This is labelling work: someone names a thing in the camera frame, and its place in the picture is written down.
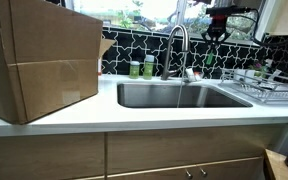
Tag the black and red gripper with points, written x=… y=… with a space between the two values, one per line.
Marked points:
x=217 y=31

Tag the brushed steel gooseneck faucet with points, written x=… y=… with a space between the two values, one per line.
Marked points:
x=168 y=60

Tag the white utensil caddy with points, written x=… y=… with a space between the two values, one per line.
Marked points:
x=244 y=75

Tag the small potted plant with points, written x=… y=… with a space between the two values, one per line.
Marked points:
x=258 y=68

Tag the tall green soap bottle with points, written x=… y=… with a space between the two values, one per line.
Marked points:
x=148 y=68

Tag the stainless steel sink basin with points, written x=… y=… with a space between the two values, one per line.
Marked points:
x=150 y=95

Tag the short green soap bottle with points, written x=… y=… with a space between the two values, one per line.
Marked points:
x=134 y=70

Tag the wooden base cabinet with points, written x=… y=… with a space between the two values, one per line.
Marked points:
x=150 y=150

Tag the round metal cabinet knob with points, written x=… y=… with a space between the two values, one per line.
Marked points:
x=203 y=171
x=188 y=173

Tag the large cardboard box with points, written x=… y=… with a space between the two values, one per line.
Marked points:
x=50 y=50

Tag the white window frame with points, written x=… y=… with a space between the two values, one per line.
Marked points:
x=181 y=13

